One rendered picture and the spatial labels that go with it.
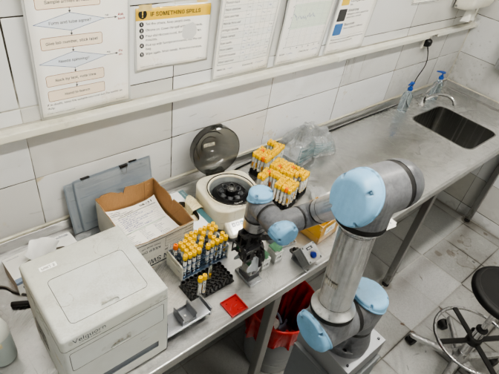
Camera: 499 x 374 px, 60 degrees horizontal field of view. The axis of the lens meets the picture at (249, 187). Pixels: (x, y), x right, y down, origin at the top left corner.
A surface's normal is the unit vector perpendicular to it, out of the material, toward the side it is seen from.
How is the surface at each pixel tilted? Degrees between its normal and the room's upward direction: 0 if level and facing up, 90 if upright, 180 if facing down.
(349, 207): 80
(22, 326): 0
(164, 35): 91
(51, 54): 94
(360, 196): 82
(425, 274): 0
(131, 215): 2
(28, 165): 90
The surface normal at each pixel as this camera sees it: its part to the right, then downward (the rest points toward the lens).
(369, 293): 0.29, -0.78
